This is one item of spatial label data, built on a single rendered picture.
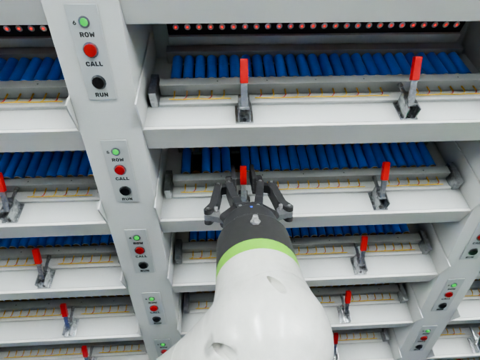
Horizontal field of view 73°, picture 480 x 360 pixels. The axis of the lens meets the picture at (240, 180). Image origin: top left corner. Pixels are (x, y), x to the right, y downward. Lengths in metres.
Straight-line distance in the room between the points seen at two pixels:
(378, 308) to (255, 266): 0.72
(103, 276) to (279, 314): 0.60
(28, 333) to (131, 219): 0.50
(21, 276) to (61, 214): 0.24
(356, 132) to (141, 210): 0.40
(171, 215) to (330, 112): 0.34
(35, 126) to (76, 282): 0.38
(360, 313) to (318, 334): 0.71
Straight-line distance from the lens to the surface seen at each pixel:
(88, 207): 0.69
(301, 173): 0.66
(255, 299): 0.27
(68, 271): 0.85
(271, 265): 0.31
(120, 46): 0.50
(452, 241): 0.84
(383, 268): 0.84
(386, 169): 0.66
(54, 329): 1.02
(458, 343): 1.28
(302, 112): 0.55
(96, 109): 0.54
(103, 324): 0.98
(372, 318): 0.99
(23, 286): 0.88
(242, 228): 0.37
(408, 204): 0.73
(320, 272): 0.79
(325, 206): 0.66
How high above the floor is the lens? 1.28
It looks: 34 degrees down
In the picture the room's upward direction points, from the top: straight up
